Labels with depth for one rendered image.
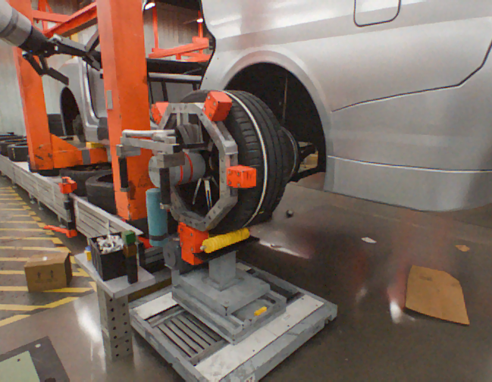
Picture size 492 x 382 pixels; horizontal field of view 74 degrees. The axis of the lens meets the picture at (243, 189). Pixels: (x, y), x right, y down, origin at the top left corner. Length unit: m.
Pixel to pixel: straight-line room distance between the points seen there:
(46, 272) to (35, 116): 1.68
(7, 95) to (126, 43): 12.53
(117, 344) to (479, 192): 1.56
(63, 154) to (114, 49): 2.07
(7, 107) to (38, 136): 10.62
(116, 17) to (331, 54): 0.98
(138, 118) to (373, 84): 1.11
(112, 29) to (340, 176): 1.22
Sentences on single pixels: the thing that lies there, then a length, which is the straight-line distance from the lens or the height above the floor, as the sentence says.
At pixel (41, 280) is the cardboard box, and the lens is 2.43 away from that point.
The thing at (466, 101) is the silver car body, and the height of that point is 1.12.
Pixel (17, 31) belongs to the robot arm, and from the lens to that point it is 1.13.
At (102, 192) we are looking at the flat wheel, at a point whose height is 0.44.
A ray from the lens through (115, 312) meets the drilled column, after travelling 1.63.
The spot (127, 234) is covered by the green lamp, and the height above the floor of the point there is 0.66.
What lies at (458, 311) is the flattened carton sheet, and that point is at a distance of 2.28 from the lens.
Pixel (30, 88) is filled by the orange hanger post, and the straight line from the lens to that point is 3.61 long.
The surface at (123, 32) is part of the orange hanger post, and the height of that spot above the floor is 1.44.
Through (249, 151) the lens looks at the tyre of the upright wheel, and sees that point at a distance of 1.27.
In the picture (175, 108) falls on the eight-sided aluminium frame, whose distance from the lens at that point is 1.49.
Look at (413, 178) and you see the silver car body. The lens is 1.32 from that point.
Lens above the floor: 1.11
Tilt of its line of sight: 14 degrees down
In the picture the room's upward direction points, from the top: straight up
